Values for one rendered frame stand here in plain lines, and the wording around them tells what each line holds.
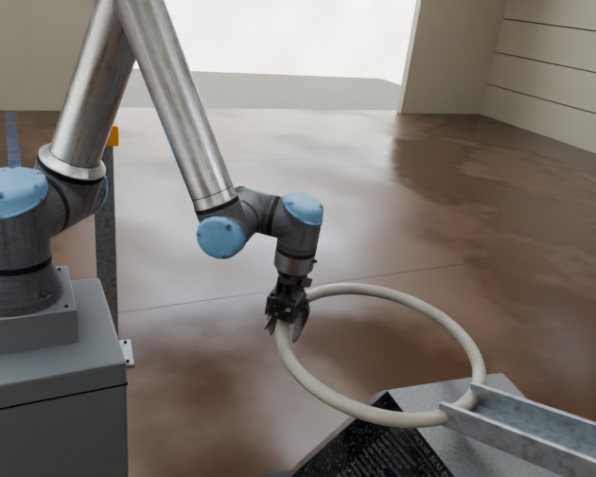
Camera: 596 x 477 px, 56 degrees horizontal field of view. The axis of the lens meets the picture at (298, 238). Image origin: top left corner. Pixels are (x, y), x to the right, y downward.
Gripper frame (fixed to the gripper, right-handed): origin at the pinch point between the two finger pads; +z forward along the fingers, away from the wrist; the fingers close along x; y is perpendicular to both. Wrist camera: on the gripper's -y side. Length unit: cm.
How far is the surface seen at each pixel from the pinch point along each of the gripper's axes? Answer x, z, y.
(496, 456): 52, 1, 15
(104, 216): -98, 24, -64
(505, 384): 54, 2, -11
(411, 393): 32.9, 2.7, 2.5
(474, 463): 48, 1, 19
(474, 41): 2, 12, -854
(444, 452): 41.9, 1.4, 18.3
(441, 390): 39.5, 2.5, -1.8
